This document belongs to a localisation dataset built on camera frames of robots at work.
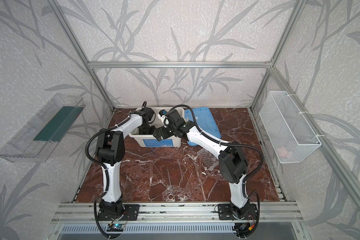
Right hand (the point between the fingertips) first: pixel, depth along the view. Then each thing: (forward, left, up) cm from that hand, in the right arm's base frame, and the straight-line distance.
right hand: (161, 126), depth 85 cm
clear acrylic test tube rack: (-12, -28, -19) cm, 36 cm away
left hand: (+6, +8, -14) cm, 17 cm away
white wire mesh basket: (-17, -58, +16) cm, 62 cm away
